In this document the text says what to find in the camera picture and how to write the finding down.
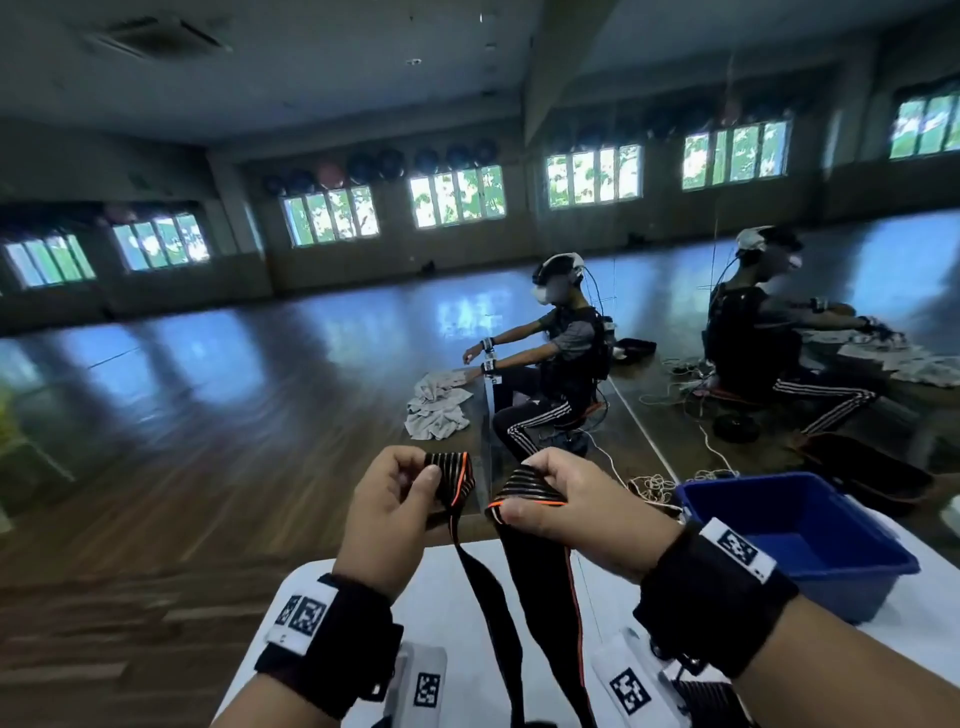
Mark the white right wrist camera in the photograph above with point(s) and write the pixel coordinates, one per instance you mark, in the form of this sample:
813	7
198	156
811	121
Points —
637	682

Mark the person's left forearm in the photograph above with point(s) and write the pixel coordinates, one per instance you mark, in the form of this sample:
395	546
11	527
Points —
277	705

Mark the pile of grey cloths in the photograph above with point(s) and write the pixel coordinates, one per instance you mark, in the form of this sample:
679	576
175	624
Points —
439	409
900	356

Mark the black plastic tub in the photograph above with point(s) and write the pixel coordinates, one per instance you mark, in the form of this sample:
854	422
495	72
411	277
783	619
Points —
862	469

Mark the black bag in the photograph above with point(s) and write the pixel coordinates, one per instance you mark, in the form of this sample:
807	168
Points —
636	350

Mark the black left wristband with marker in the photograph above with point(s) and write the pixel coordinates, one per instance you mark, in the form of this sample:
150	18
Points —
337	645

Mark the ceiling air vent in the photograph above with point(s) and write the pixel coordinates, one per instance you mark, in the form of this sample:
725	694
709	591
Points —
154	36

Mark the person's left hand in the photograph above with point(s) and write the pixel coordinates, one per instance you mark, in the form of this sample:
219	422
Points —
382	525

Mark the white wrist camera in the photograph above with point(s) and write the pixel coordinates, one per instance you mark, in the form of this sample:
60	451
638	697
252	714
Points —
637	682
420	682

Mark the black wristband with marker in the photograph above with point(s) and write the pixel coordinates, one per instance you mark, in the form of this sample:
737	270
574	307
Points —
337	645
712	592

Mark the black right wristband with marker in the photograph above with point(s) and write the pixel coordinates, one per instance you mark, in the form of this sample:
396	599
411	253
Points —
712	592

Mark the row of windows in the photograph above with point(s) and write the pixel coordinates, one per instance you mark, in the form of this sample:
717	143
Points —
457	196

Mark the blue plastic bin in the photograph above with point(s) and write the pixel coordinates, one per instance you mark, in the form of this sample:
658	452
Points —
802	540

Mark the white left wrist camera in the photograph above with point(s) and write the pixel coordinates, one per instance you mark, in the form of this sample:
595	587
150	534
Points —
420	682

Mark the person's right hand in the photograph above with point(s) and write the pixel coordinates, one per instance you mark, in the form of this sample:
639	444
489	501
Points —
600	521

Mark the white headset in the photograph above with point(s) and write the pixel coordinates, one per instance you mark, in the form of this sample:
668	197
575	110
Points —
752	238
562	264

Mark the black garment with orange trim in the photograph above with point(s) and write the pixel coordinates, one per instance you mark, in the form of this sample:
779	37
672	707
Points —
540	585

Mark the person's right thumb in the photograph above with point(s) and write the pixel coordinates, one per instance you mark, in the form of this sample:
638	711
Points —
532	514

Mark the person's right forearm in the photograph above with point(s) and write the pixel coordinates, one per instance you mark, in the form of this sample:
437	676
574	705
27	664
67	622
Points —
847	667

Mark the person's left thumb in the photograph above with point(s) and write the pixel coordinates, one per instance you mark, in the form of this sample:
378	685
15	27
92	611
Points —
427	495

